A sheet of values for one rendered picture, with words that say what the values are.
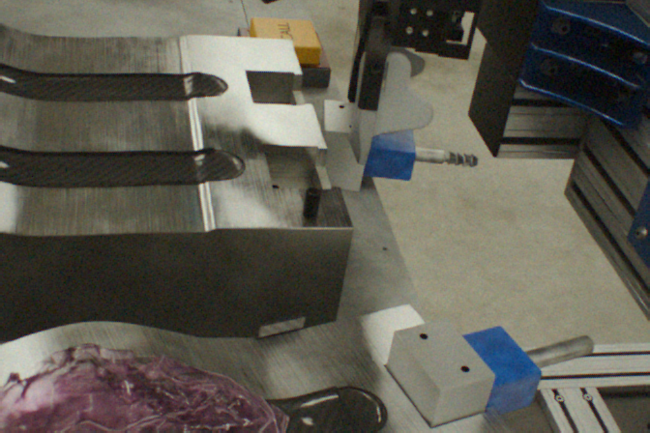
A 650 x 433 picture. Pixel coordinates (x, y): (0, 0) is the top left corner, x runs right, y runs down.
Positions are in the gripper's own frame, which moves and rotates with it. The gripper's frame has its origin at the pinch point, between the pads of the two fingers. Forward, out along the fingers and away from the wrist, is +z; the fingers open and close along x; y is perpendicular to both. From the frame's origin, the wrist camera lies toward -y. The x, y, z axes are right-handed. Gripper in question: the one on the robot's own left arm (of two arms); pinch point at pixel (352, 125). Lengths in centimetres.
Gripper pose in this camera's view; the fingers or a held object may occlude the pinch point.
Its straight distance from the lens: 84.3
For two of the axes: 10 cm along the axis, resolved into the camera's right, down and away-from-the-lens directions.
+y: 9.9, 1.1, 0.8
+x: 0.0, -5.5, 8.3
